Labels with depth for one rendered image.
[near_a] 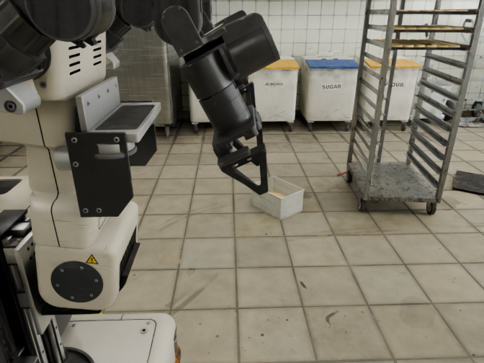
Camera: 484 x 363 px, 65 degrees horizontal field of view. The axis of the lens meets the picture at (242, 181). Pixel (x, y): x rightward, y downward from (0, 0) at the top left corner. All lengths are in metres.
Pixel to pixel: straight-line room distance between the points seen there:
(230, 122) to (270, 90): 3.66
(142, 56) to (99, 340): 3.00
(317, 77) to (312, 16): 0.88
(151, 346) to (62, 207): 0.66
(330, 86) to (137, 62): 2.00
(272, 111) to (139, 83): 1.42
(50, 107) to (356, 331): 1.46
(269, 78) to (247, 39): 3.65
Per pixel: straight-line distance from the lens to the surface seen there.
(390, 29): 2.35
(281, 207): 2.45
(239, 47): 0.51
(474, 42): 2.50
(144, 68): 3.95
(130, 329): 1.39
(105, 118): 0.79
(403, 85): 4.56
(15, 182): 1.20
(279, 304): 1.85
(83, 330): 1.43
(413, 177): 3.00
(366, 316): 1.87
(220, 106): 0.53
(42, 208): 0.81
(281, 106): 4.25
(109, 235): 0.85
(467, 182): 3.45
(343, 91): 4.35
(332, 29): 4.91
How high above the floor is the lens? 1.23
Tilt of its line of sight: 24 degrees down
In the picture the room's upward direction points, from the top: straight up
